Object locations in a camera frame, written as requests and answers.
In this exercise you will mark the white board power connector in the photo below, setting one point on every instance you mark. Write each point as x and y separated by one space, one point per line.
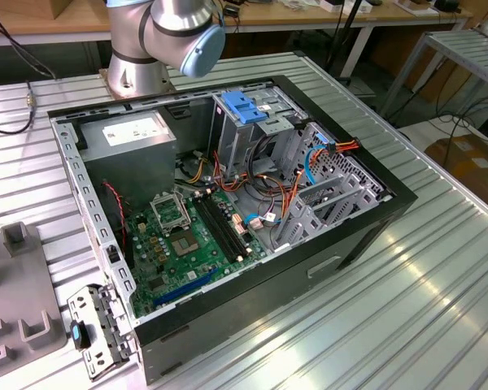
238 225

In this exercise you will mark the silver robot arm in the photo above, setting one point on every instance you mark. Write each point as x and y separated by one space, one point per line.
166 24

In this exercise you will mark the blue plastic drive bracket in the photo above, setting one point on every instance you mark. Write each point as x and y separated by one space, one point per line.
240 107

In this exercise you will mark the metal expansion card bracket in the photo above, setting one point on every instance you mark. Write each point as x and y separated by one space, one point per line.
101 325

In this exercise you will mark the plain brown cardboard box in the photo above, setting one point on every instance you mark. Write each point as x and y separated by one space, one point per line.
57 7

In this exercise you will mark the grey parts rack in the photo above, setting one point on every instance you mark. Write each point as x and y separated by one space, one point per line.
20 280

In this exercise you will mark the perforated metal disk bay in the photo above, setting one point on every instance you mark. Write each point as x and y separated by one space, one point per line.
349 178

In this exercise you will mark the metal optical drive cage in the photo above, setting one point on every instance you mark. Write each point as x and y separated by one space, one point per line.
232 142

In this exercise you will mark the grey power supply box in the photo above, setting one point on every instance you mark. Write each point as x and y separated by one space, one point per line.
130 170

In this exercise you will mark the cardboard box with white label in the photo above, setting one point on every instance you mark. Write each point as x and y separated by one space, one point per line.
467 162

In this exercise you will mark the blue black bracket latch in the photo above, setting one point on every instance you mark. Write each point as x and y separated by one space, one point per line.
78 334

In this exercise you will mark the blue expansion slot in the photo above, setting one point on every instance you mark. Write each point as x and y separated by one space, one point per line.
186 286

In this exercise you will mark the wooden desk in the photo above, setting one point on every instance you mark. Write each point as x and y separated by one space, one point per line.
32 24

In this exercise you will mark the green motherboard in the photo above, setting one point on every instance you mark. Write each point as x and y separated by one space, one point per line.
175 280

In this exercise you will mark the black PC case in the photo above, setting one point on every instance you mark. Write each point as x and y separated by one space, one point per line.
248 300

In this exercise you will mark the black RAM slot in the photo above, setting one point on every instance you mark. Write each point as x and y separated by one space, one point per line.
219 229
229 222

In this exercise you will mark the small black case clip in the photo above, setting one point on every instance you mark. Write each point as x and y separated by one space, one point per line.
113 255

